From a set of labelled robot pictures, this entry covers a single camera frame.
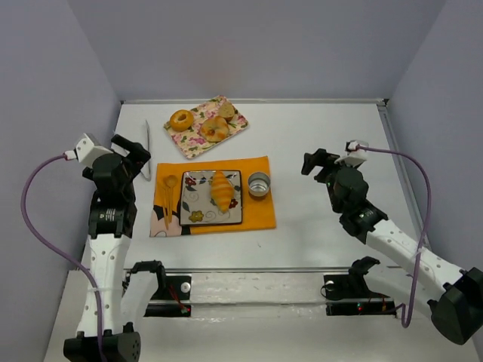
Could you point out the cut bread roll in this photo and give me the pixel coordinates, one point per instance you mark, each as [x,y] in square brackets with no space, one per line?
[226,111]

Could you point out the small metal cup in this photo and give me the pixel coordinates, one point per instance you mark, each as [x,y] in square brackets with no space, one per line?
[259,184]

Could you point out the ring doughnut bread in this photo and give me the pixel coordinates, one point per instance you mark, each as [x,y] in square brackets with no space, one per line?
[181,120]

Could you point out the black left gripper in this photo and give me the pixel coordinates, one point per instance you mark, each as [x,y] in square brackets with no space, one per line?
[132,153]

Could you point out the orange cloth placemat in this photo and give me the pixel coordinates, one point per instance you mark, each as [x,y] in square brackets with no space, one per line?
[257,213]

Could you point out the floral rectangular tray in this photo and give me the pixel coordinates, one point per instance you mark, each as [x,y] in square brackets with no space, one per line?
[195,131]

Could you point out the long croissant bread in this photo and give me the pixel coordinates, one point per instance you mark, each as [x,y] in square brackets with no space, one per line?
[222,191]

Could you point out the wooden fork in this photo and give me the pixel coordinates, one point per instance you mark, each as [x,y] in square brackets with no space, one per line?
[167,208]

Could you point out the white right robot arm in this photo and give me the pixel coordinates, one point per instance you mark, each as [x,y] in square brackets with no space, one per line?
[450,296]

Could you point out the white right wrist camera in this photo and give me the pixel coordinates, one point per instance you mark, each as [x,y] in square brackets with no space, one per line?
[355,155]

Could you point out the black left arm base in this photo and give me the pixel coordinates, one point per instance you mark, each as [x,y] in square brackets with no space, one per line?
[150,292]

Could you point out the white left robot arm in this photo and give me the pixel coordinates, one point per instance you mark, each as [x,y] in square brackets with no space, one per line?
[110,227]

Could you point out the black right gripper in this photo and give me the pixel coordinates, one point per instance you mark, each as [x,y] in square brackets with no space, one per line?
[320,162]

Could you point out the curled croissant bread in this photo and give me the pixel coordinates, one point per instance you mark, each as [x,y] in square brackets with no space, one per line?
[214,129]

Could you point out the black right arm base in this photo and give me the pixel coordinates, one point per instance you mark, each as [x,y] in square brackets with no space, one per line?
[348,294]

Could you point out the aluminium table edge rail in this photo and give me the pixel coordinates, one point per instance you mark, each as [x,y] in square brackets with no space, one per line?
[376,101]

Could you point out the square floral plate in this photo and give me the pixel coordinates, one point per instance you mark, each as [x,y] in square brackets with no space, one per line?
[197,206]

